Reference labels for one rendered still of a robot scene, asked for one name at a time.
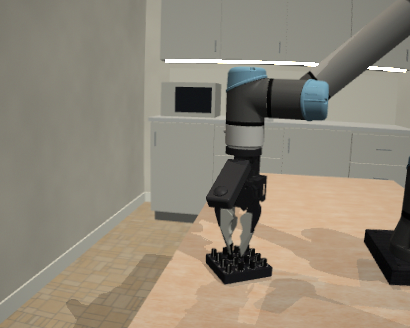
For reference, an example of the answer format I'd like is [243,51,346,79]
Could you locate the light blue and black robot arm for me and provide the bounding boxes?
[206,0,410,262]

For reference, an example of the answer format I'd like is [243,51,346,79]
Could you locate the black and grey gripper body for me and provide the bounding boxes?
[226,146,267,211]

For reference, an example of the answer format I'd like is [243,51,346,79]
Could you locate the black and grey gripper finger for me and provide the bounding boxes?
[214,207,238,255]
[238,197,261,257]

